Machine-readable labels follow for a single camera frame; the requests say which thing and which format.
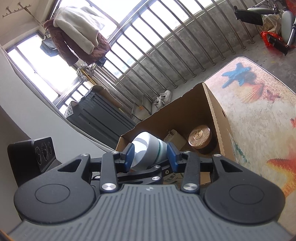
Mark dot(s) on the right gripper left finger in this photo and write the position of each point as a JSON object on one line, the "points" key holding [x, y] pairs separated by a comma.
{"points": [[112, 163]]}

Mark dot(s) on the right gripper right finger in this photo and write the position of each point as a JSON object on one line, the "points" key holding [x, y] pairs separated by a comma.
{"points": [[187, 163]]}

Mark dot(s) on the gold lid dark jar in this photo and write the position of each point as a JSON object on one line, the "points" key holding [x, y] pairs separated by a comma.
{"points": [[200, 138]]}

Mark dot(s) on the white charger plug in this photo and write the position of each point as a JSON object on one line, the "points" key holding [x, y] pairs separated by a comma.
{"points": [[174, 137]]}

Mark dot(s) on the white supplement bottle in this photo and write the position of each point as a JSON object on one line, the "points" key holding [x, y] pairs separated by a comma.
{"points": [[148, 151]]}

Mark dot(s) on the brown cardboard box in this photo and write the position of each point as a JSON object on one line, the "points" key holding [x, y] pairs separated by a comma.
{"points": [[198, 106]]}

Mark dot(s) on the dark grey storage cabinet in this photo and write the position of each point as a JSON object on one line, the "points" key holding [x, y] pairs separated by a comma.
{"points": [[99, 115]]}

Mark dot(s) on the white sneakers pair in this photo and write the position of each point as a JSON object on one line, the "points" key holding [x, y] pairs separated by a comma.
{"points": [[163, 99]]}

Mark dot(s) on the beach print table mat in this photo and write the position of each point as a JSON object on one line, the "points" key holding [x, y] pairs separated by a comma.
{"points": [[261, 114]]}

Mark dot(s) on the metal balcony railing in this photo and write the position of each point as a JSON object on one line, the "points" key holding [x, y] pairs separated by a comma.
{"points": [[160, 45]]}

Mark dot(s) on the hanging white brown jackets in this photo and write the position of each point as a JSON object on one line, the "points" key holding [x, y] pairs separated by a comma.
{"points": [[76, 35]]}

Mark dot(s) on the red plastic bag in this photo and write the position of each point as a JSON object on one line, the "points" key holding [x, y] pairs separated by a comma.
{"points": [[273, 40]]}

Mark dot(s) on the wheelchair with pink clothes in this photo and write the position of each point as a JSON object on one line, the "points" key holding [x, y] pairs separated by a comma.
{"points": [[271, 16]]}

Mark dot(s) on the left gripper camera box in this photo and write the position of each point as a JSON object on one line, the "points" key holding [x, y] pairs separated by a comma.
{"points": [[31, 158]]}

